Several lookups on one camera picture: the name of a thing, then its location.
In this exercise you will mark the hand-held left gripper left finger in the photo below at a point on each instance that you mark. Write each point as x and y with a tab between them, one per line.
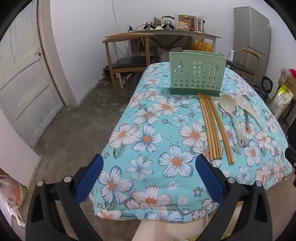
91	178

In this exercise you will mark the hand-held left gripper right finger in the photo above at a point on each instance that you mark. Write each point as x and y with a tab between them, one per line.
209	179

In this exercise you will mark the bundle of wooden chopsticks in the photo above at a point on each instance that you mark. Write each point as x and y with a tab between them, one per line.
210	129

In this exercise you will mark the grey metal spoon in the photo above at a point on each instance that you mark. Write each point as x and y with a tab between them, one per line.
234	111
247	120

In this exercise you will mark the cream plastic spoon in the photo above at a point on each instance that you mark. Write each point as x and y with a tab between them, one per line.
242	102
226	102

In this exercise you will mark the green perforated utensil holder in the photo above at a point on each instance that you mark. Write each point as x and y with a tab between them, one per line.
196	76

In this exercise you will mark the cream knitted clothing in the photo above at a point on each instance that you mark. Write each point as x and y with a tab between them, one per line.
175	231

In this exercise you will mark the yellow green sack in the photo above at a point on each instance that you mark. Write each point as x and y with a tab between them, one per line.
282	97

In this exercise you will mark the floral turquoise blanket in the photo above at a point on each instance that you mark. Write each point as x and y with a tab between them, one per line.
161	129

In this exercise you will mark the black floor appliance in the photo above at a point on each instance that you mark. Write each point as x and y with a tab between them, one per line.
261	93

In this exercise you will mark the crumpled plastic bag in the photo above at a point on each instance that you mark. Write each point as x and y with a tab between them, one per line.
12	192

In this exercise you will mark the black and white rice cooker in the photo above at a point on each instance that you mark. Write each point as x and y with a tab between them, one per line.
267	85

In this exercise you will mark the wooden chair with black seat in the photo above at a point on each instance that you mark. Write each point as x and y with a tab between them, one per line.
240	67
131	62

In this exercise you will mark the white panelled door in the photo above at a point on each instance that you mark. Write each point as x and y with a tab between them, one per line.
27	81

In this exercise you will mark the white bottle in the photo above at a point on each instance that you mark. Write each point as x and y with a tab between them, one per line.
232	55

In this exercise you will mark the grey refrigerator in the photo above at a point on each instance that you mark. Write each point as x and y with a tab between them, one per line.
252	34

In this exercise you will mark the yellow plastic bag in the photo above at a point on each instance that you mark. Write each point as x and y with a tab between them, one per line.
201	45

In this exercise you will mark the wooden table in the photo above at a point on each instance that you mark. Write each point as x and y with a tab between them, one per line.
173	32

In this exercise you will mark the brown food box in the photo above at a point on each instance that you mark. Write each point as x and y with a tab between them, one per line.
185	22

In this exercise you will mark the black tabletop device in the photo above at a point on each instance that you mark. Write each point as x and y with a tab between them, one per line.
148	26

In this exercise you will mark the white tabletop cooker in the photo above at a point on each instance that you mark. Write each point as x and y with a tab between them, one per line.
167	22

